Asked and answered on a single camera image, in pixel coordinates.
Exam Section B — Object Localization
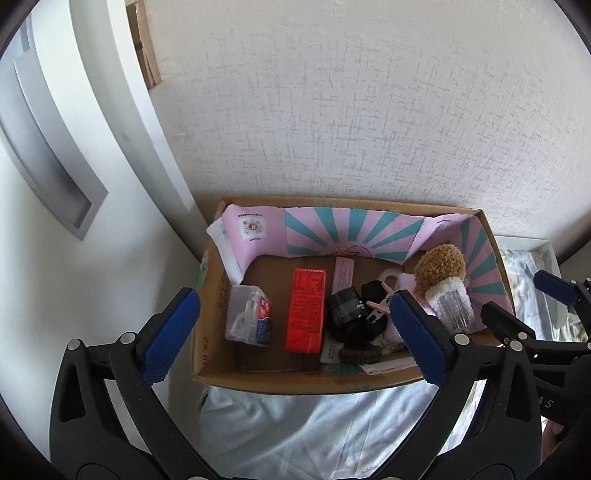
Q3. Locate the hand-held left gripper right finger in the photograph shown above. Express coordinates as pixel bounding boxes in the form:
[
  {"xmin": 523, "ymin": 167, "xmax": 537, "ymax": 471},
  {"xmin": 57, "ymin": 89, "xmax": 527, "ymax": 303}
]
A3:
[{"xmin": 374, "ymin": 289, "xmax": 543, "ymax": 480}]

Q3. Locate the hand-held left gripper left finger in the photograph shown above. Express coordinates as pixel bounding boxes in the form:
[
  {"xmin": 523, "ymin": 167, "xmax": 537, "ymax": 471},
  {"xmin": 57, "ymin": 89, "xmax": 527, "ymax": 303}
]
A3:
[{"xmin": 48, "ymin": 287, "xmax": 218, "ymax": 480}]

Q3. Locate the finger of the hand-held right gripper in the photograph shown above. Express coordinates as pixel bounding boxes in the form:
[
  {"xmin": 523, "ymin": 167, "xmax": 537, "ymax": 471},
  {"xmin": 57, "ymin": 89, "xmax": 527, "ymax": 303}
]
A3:
[
  {"xmin": 480, "ymin": 302, "xmax": 537, "ymax": 352},
  {"xmin": 533, "ymin": 270, "xmax": 583, "ymax": 305}
]

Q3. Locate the black scrunchie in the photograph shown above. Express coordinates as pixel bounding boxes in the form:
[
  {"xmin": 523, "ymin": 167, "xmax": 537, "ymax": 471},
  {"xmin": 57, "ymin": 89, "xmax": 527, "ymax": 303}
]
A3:
[{"xmin": 330, "ymin": 281, "xmax": 393, "ymax": 344}]

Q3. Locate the white tray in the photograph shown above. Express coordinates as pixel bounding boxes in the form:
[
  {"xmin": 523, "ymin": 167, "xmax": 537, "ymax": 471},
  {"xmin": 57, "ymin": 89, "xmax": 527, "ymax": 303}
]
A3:
[{"xmin": 494, "ymin": 234, "xmax": 566, "ymax": 333}]

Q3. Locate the pink fluffy hair clip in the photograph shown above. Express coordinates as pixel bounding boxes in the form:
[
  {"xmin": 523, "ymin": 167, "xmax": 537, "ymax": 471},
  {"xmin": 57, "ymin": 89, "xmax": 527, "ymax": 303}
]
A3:
[{"xmin": 385, "ymin": 272, "xmax": 437, "ymax": 344}]

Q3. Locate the brown hair tie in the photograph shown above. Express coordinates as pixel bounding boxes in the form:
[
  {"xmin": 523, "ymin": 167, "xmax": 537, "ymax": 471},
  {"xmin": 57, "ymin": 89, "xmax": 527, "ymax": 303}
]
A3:
[{"xmin": 339, "ymin": 342, "xmax": 383, "ymax": 361}]

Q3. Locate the brown fluffy hair claw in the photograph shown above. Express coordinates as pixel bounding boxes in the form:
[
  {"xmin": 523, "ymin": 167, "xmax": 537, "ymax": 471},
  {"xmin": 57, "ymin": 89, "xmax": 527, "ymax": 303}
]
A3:
[{"xmin": 413, "ymin": 244, "xmax": 476, "ymax": 333}]

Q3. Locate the clear plastic floss box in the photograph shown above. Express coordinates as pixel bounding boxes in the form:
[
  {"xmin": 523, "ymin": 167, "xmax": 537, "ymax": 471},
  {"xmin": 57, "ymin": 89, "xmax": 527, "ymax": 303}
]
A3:
[{"xmin": 225, "ymin": 285, "xmax": 274, "ymax": 346}]

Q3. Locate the small white printed packet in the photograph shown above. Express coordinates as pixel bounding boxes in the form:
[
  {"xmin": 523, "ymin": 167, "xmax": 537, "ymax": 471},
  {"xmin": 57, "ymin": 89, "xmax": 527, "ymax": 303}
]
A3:
[{"xmin": 318, "ymin": 342, "xmax": 345, "ymax": 365}]

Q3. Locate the red carton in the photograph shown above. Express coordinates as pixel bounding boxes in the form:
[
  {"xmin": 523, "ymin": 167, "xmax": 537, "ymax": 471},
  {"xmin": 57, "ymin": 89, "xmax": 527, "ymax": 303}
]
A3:
[{"xmin": 285, "ymin": 268, "xmax": 328, "ymax": 354}]

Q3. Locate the cardboard box with pink lining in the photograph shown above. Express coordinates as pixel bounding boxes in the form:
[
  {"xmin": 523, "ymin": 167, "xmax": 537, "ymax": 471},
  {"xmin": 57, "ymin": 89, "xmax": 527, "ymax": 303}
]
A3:
[{"xmin": 191, "ymin": 198, "xmax": 518, "ymax": 397}]

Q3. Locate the white door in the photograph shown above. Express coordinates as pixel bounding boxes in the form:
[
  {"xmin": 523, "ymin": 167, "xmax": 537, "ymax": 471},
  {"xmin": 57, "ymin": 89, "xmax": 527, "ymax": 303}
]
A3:
[{"xmin": 0, "ymin": 14, "xmax": 204, "ymax": 416}]

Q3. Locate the pink paper slip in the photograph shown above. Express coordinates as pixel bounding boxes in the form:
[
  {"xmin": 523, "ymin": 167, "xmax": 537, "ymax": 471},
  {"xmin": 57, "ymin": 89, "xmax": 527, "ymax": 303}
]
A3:
[{"xmin": 333, "ymin": 257, "xmax": 355, "ymax": 296}]

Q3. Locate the light blue floral cloth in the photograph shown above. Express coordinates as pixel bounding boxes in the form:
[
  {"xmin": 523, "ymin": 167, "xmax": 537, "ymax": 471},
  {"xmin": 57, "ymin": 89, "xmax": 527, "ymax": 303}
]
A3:
[{"xmin": 198, "ymin": 247, "xmax": 591, "ymax": 480}]

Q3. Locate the brown cardboard sheet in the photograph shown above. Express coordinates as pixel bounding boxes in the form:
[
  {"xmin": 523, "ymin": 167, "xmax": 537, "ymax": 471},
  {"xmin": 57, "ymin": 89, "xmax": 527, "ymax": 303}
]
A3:
[{"xmin": 127, "ymin": 0, "xmax": 163, "ymax": 88}]

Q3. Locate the grey recessed door handle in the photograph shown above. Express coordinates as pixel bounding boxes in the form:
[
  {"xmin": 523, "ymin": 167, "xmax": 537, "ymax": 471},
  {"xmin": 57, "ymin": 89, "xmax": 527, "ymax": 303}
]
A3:
[{"xmin": 0, "ymin": 51, "xmax": 109, "ymax": 241}]

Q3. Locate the white door frame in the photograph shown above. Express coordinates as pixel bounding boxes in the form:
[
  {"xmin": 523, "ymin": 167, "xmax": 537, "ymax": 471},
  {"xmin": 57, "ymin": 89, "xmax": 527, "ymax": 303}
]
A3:
[{"xmin": 69, "ymin": 0, "xmax": 208, "ymax": 259}]

